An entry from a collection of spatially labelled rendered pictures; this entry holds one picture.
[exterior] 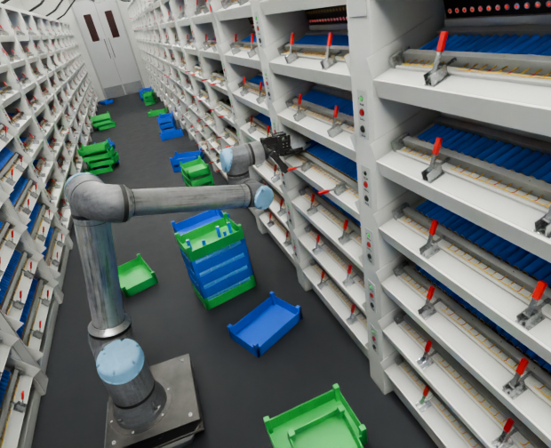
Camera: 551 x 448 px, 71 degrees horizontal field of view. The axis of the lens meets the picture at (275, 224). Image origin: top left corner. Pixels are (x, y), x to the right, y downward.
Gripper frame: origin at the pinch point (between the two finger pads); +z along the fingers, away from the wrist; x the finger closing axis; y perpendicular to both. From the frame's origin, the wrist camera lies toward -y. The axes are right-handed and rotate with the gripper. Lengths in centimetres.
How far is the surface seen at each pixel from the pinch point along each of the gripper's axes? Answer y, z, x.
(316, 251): -44.4, -5.2, -12.1
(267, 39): 41.5, -9.3, 6.7
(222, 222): -47, -34, 46
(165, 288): -84, -74, 56
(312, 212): -25.0, -5.8, -12.1
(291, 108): 16.1, -4.6, 1.4
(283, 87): 23.5, -5.3, 6.7
